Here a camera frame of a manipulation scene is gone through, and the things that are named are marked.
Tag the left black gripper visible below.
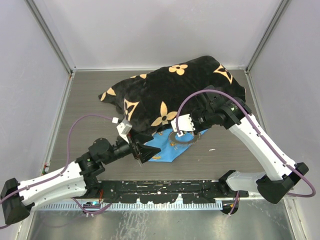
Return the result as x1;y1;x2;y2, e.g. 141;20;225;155
102;128;161;165

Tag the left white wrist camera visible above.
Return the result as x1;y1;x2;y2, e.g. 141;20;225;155
116;119;132;143

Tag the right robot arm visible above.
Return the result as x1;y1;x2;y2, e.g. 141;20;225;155
187;86;310;204

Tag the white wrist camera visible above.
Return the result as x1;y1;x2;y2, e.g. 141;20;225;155
170;114;196;137
116;119;132;143

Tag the blue cartoon print cloth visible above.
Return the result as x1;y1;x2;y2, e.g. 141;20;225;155
145;128;207;163

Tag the white slotted cable duct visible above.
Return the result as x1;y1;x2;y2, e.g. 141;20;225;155
40;199;223;211

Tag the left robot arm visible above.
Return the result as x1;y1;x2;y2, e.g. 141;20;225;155
0;134;161;226

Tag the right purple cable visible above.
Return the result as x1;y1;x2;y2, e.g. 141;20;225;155
174;89;317;217

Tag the purple cable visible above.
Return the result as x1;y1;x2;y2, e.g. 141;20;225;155
0;114;120;230
174;89;317;217

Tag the black floral plush pillow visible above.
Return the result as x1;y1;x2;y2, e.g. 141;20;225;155
98;55;246;135

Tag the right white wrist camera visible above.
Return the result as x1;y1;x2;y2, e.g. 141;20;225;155
170;114;196;137

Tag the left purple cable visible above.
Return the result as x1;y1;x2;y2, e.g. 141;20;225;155
0;114;120;230

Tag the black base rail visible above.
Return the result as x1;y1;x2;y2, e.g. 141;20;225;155
83;180;237;204

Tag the large metal keyring with rings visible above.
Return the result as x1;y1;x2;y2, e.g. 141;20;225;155
168;132;202;145

